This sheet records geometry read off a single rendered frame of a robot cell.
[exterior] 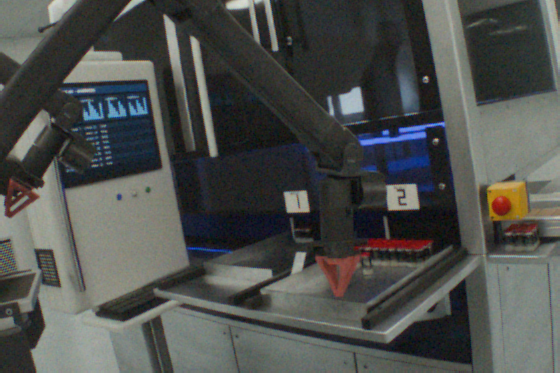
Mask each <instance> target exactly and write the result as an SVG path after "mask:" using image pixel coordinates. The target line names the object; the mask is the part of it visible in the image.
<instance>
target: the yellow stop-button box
mask: <svg viewBox="0 0 560 373"><path fill-rule="evenodd" d="M486 191H487V197H488V203H489V215H490V220H491V221H493V220H522V219H523V218H524V217H525V216H526V215H527V214H528V213H530V212H531V207H530V200H529V194H528V193H529V188H528V181H527V180H512V181H497V182H496V183H495V184H493V185H492V186H490V187H488V188H487V189H486ZM501 195H502V196H506V197H507V198H508V199H509V200H510V203H511V210H510V211H509V213H508V214H507V215H505V216H498V215H496V214H495V213H494V211H493V210H492V208H491V203H492V201H493V200H494V199H495V198H496V197H497V196H501Z"/></svg>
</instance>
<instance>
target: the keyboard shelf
mask: <svg viewBox="0 0 560 373"><path fill-rule="evenodd" d="M139 290H140V291H141V290H143V289H139ZM139 290H138V289H137V290H135V291H133V292H131V293H129V294H125V295H124V296H121V297H119V298H118V299H121V298H124V297H126V296H127V295H132V294H133V293H135V292H137V291H139ZM118 299H117V298H116V299H114V300H111V301H110V302H106V303H104V304H102V305H100V306H96V307H94V308H93V309H92V312H93V313H91V314H90V315H86V316H84V317H83V318H82V323H83V325H88V326H92V327H97V328H102V329H104V330H107V331H111V332H116V333H122V332H125V331H127V330H129V329H131V328H134V327H136V326H138V325H139V324H140V325H141V324H142V323H144V322H145V321H147V320H151V319H152V318H154V317H156V316H160V315H161V314H162V313H164V312H166V311H170V310H171V309H173V308H175V307H177V306H180V305H181V304H183V303H181V302H178V301H173V300H171V301H169V302H166V303H164V304H162V305H160V306H158V307H155V308H153V309H151V310H149V311H148V312H144V313H142V314H141V315H139V316H135V317H134V318H132V319H130V320H127V321H125V322H121V321H115V320H112V319H110V318H104V317H98V316H96V315H95V312H97V311H99V307H102V306H105V305H106V304H108V303H112V302H114V301H116V300H118Z"/></svg>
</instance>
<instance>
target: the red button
mask: <svg viewBox="0 0 560 373"><path fill-rule="evenodd" d="M491 208H492V210H493V211H494V213H495V214H496V215H498V216H505V215H507V214H508V213H509V211H510V210H511V203H510V200H509V199H508V198H507V197H506V196H502V195H501V196H497V197H496V198H495V199H494V200H493V201H492V203H491Z"/></svg>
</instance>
